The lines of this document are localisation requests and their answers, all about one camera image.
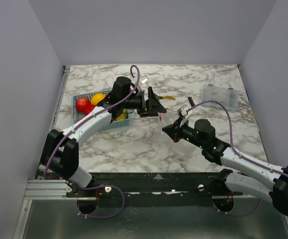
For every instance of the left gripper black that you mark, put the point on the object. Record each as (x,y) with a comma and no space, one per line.
(152,104)

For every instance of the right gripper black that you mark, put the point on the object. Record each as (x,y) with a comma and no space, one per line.
(177,130)

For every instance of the clear zip bag orange zipper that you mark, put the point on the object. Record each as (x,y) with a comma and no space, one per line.
(181,149)

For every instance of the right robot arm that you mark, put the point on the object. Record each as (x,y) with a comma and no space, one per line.
(246,174)

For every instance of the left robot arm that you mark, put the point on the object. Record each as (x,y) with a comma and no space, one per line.
(61,149)

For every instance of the yellow bell pepper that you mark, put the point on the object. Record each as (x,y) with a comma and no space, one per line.
(123,116)

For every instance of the yellow orange fruit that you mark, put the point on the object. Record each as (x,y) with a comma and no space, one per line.
(97,98)

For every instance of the red bell pepper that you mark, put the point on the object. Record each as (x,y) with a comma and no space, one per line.
(88,109)

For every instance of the clear plastic parts box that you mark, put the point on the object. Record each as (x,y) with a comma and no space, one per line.
(228,97)

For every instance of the red apple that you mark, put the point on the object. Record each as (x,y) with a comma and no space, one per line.
(82,105)

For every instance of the yellow handled pliers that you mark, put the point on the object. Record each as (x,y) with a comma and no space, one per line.
(166,97)

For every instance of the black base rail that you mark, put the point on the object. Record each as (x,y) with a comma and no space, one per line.
(112,190)

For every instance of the aluminium frame rail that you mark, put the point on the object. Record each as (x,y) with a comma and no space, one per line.
(39,189)

